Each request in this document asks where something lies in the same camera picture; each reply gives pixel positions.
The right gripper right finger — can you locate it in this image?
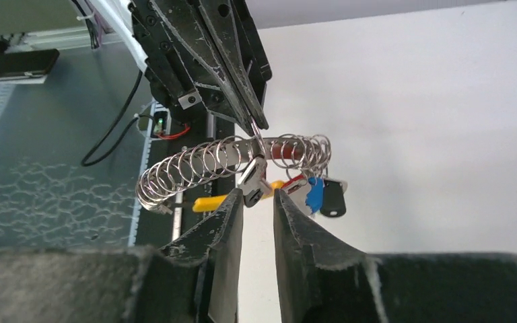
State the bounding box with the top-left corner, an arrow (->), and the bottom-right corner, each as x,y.
273,190 -> 517,322

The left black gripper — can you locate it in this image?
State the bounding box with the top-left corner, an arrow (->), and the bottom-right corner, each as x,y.
128,1 -> 272,136

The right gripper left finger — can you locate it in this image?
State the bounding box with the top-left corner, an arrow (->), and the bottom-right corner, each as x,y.
0,189 -> 244,322

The black key tag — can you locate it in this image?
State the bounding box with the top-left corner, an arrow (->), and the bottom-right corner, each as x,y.
237,155 -> 273,207

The metal keyring with small rings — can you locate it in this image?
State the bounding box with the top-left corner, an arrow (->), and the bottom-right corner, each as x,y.
135,134 -> 347,217

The black rectangular device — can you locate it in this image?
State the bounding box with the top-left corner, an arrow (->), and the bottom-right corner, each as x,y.
0,48 -> 60,83

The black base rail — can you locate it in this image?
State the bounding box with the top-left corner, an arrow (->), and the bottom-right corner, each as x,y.
128,101 -> 236,247

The white cable duct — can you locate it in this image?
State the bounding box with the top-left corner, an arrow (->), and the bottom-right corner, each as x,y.
127,100 -> 159,248

